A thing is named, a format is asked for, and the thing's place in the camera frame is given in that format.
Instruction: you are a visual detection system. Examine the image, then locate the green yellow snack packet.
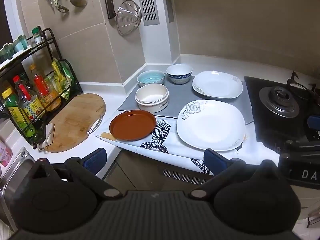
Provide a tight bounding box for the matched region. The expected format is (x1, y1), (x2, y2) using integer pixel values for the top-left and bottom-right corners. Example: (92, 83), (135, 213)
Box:
(51, 58), (73, 99)

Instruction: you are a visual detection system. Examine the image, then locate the large white floral plate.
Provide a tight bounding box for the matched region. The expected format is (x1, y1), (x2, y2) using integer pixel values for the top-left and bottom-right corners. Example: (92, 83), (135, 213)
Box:
(176, 99), (247, 152)

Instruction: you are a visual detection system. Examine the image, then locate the tall clear oil bottle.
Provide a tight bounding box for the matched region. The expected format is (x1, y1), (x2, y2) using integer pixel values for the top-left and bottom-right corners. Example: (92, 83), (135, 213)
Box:
(34, 47), (52, 77)

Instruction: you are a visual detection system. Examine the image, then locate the round stove burner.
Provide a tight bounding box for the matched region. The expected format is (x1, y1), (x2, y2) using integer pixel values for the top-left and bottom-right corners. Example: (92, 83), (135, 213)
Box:
(259, 86), (300, 118)

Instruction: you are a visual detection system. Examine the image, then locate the steel sink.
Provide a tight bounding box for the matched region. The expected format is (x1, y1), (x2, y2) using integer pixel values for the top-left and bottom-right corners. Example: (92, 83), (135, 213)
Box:
(0, 146), (37, 233)

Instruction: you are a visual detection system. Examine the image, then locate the yellow capped green bottle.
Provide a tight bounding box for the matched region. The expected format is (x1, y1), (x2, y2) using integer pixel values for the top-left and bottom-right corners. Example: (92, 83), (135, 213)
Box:
(1, 87), (35, 138)

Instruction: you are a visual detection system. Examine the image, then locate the red capped orange sauce bottle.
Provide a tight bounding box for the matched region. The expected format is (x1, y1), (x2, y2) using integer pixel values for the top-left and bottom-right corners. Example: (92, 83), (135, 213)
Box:
(32, 74), (62, 112)

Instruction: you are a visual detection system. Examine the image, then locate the kitchen cleaver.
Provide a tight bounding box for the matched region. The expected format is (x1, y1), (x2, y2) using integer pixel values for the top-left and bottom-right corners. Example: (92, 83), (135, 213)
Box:
(103, 0), (118, 20)

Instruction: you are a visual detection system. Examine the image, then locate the grey wall vent grille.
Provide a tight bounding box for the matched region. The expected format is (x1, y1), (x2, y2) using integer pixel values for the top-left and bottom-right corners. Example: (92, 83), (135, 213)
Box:
(136, 0), (160, 26)

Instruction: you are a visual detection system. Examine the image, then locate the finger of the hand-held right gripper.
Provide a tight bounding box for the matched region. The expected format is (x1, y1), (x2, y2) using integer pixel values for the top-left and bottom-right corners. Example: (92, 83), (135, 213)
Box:
(284, 140), (320, 156)
(307, 115), (320, 131)

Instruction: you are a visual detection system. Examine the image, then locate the light blue ribbed bowl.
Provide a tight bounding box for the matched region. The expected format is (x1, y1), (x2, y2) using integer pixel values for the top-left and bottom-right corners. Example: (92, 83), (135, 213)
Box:
(137, 70), (165, 87)

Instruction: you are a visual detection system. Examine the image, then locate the white bowl blue patterned rim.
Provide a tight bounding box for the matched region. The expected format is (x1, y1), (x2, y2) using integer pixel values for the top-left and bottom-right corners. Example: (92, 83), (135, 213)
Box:
(166, 64), (193, 85)

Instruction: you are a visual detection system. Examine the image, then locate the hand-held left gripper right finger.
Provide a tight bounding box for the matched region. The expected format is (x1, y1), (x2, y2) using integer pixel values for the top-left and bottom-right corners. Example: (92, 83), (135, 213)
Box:
(188, 149), (280, 201)

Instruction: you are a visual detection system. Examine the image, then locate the green capped spice bottle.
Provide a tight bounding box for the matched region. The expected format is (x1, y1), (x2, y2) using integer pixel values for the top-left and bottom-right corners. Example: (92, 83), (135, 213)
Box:
(31, 26), (43, 46)

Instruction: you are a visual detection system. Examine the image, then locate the wire mesh strainer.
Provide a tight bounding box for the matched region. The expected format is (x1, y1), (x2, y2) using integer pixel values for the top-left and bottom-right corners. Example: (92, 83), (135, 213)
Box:
(116, 0), (142, 36)

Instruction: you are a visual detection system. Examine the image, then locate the wooden cutting board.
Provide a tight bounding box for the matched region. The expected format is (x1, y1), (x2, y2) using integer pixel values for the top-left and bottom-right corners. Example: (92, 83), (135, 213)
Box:
(44, 93), (106, 153)

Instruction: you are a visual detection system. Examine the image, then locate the cabinet vent grille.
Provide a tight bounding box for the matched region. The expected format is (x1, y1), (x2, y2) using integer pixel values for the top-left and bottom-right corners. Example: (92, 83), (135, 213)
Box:
(162, 168), (213, 185)

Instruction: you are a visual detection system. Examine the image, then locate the red capped clear sauce bottle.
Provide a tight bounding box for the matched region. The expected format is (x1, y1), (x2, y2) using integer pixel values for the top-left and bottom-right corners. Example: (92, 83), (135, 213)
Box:
(12, 75), (45, 120)

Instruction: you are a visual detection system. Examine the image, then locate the pale green ceramic jar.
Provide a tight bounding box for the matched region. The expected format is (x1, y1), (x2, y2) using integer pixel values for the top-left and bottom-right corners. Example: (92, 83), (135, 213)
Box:
(0, 43), (15, 63)
(12, 34), (28, 53)

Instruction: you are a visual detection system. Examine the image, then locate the black pan support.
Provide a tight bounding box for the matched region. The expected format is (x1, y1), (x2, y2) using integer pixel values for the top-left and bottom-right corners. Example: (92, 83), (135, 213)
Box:
(286, 70), (320, 98)

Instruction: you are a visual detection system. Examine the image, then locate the white geometric print cloth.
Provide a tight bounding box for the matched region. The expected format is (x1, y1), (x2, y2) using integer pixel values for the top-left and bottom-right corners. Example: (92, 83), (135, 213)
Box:
(96, 116), (250, 174)

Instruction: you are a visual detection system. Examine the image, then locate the cream straight-sided bowl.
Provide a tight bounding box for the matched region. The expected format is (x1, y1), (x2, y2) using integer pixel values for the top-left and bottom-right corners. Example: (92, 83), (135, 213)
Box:
(135, 83), (169, 113)

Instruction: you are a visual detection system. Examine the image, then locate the grey dish mat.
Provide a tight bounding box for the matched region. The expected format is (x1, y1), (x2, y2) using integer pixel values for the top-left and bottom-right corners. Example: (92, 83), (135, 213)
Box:
(117, 72), (253, 125)

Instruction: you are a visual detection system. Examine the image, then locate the black glass gas stove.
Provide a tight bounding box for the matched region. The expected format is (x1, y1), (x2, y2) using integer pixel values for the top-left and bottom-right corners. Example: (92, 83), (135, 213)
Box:
(244, 76), (320, 153)

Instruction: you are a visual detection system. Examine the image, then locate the brown round plate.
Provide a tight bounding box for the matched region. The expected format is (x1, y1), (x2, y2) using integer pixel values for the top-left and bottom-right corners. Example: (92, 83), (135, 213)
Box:
(109, 109), (157, 141)

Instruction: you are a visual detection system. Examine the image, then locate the small white square plate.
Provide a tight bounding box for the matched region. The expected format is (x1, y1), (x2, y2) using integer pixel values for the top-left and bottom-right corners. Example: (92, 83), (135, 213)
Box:
(192, 71), (243, 99)

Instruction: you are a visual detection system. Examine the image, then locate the black wire spice rack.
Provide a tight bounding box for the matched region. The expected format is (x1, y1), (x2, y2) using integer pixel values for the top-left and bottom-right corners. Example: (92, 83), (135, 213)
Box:
(0, 28), (83, 150)

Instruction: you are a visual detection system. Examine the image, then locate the pink packet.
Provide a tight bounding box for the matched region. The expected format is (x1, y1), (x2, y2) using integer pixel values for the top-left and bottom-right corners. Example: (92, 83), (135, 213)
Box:
(0, 137), (13, 167)

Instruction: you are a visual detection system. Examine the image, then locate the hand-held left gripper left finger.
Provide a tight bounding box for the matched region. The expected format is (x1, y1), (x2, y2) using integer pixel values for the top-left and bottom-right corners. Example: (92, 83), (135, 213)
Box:
(31, 148), (123, 201)

